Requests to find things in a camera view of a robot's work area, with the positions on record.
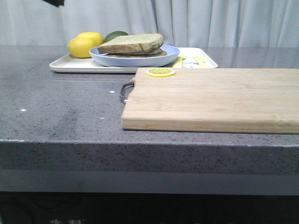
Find front yellow lemon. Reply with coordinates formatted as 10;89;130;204
67;37;97;58

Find green lime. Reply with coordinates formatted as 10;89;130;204
104;30;128;43

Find wooden cutting board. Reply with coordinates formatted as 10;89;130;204
121;68;299;134

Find right yellow plastic utensil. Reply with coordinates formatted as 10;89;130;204
193;56;208;68

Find bread slice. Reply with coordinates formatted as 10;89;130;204
98;33;164;54
105;50;167;58

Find light blue plate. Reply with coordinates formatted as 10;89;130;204
90;44;180;67

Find fried egg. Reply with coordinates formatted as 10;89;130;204
129;48;162;55

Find yellow plastic utensil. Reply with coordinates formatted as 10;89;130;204
193;56;208;68
172;55;186;68

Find dark robot part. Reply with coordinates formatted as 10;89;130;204
43;0;64;7

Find metal cutting board handle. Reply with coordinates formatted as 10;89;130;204
119;77;135;104

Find lemon slice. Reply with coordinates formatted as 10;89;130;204
145;68;176;77

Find white curtain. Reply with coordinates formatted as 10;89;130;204
0;0;299;48

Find yellow lemon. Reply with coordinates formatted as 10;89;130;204
77;32;104;46
67;37;97;58

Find white serving tray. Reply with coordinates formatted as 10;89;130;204
50;47;218;74

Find left yellow plastic utensil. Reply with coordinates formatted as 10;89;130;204
172;55;186;68

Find rear yellow lemon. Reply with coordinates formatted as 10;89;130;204
77;32;104;46

